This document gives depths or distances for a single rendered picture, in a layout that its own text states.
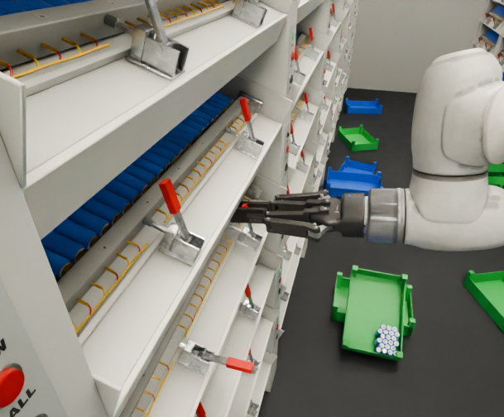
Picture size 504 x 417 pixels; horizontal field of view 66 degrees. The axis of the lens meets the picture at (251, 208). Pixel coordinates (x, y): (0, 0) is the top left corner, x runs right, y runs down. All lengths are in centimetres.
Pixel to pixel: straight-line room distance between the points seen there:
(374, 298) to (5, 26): 147
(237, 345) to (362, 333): 81
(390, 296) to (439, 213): 102
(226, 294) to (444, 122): 41
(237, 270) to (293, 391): 79
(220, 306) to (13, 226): 47
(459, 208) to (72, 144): 52
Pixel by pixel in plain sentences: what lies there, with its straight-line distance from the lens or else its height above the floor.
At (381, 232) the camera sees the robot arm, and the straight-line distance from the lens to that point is 63.
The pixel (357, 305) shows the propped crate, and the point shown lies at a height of 8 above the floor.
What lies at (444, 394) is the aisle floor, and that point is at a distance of 155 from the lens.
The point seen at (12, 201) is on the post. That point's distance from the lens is 20.
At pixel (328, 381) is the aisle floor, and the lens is 146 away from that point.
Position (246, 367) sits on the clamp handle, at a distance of 54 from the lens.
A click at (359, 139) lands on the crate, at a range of 316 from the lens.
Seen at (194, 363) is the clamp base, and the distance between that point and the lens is 56.
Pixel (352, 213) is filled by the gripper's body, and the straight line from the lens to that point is 63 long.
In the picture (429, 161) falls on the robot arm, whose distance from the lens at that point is 61.
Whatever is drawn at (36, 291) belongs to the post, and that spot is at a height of 107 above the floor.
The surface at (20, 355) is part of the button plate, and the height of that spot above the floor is 105.
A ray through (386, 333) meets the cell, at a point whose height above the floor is 10.
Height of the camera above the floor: 121
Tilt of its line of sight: 33 degrees down
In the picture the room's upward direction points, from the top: straight up
